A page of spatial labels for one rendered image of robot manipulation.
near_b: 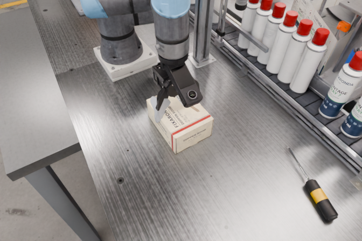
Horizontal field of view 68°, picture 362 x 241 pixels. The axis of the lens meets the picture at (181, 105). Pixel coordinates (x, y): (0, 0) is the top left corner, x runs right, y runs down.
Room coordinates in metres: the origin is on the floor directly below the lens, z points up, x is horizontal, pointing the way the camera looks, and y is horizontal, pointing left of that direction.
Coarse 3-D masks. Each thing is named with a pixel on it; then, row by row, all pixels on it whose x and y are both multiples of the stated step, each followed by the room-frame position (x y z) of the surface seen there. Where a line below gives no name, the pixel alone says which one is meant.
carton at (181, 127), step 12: (156, 96) 0.54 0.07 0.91; (168, 108) 0.50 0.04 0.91; (180, 108) 0.50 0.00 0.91; (192, 108) 0.50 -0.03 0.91; (168, 120) 0.45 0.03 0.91; (180, 120) 0.45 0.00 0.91; (192, 120) 0.45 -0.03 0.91; (204, 120) 0.45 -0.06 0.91; (168, 132) 0.42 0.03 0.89; (180, 132) 0.41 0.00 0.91; (192, 132) 0.42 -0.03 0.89; (204, 132) 0.44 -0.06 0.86; (168, 144) 0.43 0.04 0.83; (180, 144) 0.40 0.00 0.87; (192, 144) 0.42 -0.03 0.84
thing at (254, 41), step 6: (216, 12) 0.93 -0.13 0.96; (222, 18) 0.89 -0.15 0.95; (228, 18) 0.88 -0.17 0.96; (234, 24) 0.84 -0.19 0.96; (240, 30) 0.80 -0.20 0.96; (246, 36) 0.77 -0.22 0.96; (252, 36) 0.76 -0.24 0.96; (252, 42) 0.75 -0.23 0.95; (258, 42) 0.73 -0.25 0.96; (264, 48) 0.70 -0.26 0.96
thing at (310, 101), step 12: (192, 12) 1.07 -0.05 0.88; (216, 24) 0.97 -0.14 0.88; (228, 24) 0.97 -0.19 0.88; (228, 36) 0.89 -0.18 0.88; (240, 48) 0.81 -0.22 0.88; (252, 60) 0.74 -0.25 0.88; (264, 72) 0.68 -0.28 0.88; (276, 84) 0.62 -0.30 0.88; (288, 84) 0.62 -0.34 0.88; (300, 96) 0.57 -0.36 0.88; (312, 96) 0.57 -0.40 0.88; (312, 108) 0.52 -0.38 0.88; (324, 120) 0.47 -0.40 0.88; (336, 120) 0.47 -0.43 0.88; (336, 132) 0.43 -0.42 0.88; (348, 144) 0.39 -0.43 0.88; (360, 144) 0.39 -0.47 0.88; (360, 156) 0.36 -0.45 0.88
